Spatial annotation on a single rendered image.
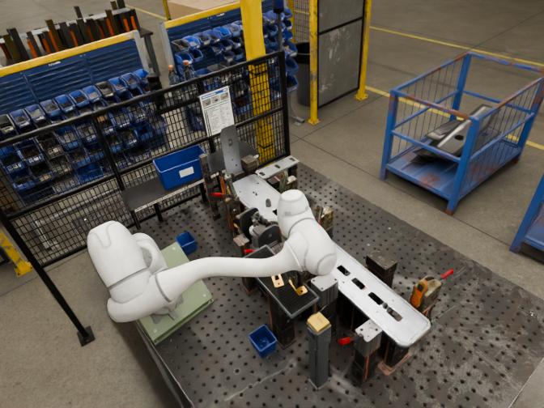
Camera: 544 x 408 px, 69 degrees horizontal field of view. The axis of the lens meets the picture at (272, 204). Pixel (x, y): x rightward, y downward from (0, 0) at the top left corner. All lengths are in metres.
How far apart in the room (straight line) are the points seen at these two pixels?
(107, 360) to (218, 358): 1.23
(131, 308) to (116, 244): 0.20
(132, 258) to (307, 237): 0.54
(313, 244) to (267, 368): 0.96
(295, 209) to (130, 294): 0.56
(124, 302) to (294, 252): 0.54
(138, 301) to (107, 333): 1.93
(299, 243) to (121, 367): 2.09
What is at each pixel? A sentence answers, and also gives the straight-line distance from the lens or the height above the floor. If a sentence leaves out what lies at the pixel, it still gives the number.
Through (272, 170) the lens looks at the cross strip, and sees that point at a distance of 2.50.
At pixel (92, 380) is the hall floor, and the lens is 3.05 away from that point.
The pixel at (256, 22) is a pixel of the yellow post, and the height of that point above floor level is 1.75.
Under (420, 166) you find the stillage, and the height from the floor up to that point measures 0.16.
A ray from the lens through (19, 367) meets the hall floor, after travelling 3.38.
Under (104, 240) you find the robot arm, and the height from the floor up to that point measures 1.62.
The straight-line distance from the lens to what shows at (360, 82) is 5.60.
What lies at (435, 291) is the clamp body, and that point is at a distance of 1.83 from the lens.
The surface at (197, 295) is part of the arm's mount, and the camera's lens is 2.15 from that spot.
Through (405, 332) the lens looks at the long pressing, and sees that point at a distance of 1.73.
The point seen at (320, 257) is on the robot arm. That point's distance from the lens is 1.11.
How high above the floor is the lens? 2.44
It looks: 40 degrees down
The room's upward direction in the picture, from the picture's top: 6 degrees counter-clockwise
